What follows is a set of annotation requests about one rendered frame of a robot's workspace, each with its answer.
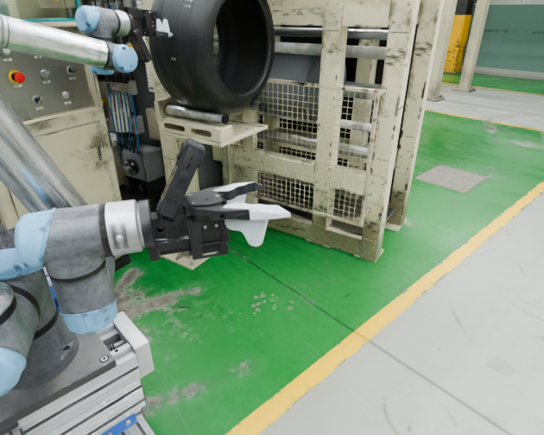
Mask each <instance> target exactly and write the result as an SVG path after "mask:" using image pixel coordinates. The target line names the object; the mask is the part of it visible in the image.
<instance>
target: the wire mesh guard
mask: <svg viewBox="0 0 544 435"><path fill-rule="evenodd" d="M269 83H277V121H275V122H277V132H276V133H277V137H275V138H277V142H275V143H277V157H278V155H279V154H278V149H280V148H278V133H280V132H278V128H281V127H278V122H279V121H278V117H281V116H278V93H282V98H279V99H282V104H280V105H282V111H285V110H283V105H284V104H283V84H284V85H292V86H293V94H292V95H297V94H294V85H298V95H299V85H300V86H303V95H300V96H303V97H304V96H305V95H304V86H308V96H307V97H308V101H309V97H311V96H309V87H314V89H315V87H316V88H319V95H320V88H325V89H331V97H332V89H333V90H337V95H338V90H341V91H343V93H344V91H348V92H349V93H350V91H354V92H355V94H356V92H361V97H362V92H364V93H367V99H368V93H372V94H375V101H374V108H373V110H372V111H373V115H372V123H370V124H371V129H367V130H370V142H369V148H368V150H369V151H368V154H367V155H368V158H367V165H366V166H364V167H366V172H365V180H364V183H363V184H364V188H361V189H364V194H363V199H362V200H363V201H362V204H361V206H362V208H361V210H360V211H361V215H360V223H359V224H358V223H355V221H354V219H355V218H353V220H350V219H349V215H348V219H346V218H344V213H343V215H341V216H343V217H339V216H338V215H340V214H338V215H337V216H334V215H333V212H332V215H331V214H328V213H324V212H321V211H319V210H321V209H319V205H320V204H318V208H316V209H318V210H317V211H316V210H314V209H309V207H312V206H309V202H310V201H309V200H308V205H307V206H308V208H306V207H303V206H300V205H302V204H300V201H299V203H297V204H299V205H296V204H295V199H297V198H296V197H295V194H296V192H295V190H294V197H292V198H294V204H290V203H288V202H284V201H280V200H278V199H272V198H269V197H265V196H263V195H261V189H260V192H259V193H260V195H259V194H256V193H257V191H256V193H253V192H248V193H246V195H249V196H251V197H255V198H259V199H264V200H267V201H270V202H273V203H277V204H279V205H285V206H288V207H291V208H295V209H298V210H301V211H306V212H310V213H312V214H316V215H319V216H322V217H325V218H331V219H334V220H338V221H340V222H344V223H347V224H352V225H356V226H358V227H362V228H363V227H364V214H365V207H366V200H367V193H368V186H369V179H370V166H371V159H372V152H373V145H374V138H375V131H376V118H377V112H378V105H379V98H380V91H381V90H377V89H368V88H359V87H350V86H342V85H326V84H317V83H308V82H300V81H292V80H283V79H268V90H267V92H268V96H267V97H266V98H268V108H265V109H268V114H267V115H268V119H264V114H265V113H264V111H263V113H261V114H263V124H264V120H268V130H267V131H268V135H267V137H268V140H267V141H266V142H268V146H265V147H268V151H266V152H268V154H269V126H271V125H269V115H270V114H269V104H271V103H269V98H270V97H269ZM278 84H282V92H278ZM285 94H290V93H285ZM293 107H297V112H293ZM293 113H297V118H295V119H297V122H298V104H297V106H292V117H290V118H292V123H291V124H292V129H293V124H294V123H293ZM293 130H296V129H293ZM280 139H281V143H279V144H281V169H279V170H281V178H282V166H285V165H282V161H285V160H283V159H282V156H283V155H284V154H282V150H285V149H282V136H281V138H280ZM225 147H226V162H227V178H228V185H230V184H231V182H232V184H233V181H232V180H231V177H233V176H231V159H233V158H231V159H230V154H231V152H230V144H228V145H226V146H225ZM232 149H233V148H231V150H232ZM329 212H330V211H329Z"/></svg>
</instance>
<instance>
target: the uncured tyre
mask: <svg viewBox="0 0 544 435"><path fill-rule="evenodd" d="M185 2H186V0H154V2H153V4H152V7H151V10H153V11H157V14H158V19H160V20H161V23H162V22H163V19H167V20H168V26H169V31H170V33H172V34H173V36H171V37H170V38H167V37H157V36H156V37H149V51H150V55H151V57H152V63H153V66H154V69H155V73H156V75H157V77H158V79H159V80H160V82H161V84H162V86H163V87H164V89H165V90H166V91H167V93H168V94H169V95H170V96H171V97H172V98H173V99H174V100H176V101H177V102H179V103H180V104H183V105H184V106H186V107H188V108H194V109H199V110H209V111H214V112H219V113H225V114H227V115H229V114H234V113H238V112H240V111H243V110H245V109H247V108H248V107H249V106H250V105H252V104H253V102H254V101H255V100H256V99H257V98H258V97H259V95H260V94H261V93H262V91H263V89H264V87H265V85H266V84H267V82H268V79H269V75H270V73H271V69H272V66H273V60H274V54H275V30H274V23H273V18H272V15H271V11H270V8H269V4H268V2H267V0H193V4H192V7H191V9H184V5H185ZM215 24H216V27H217V31H218V58H217V62H216V63H215V59H214V52H213V36H214V29H215ZM170 55H175V56H176V61H177V62H171V58H170Z"/></svg>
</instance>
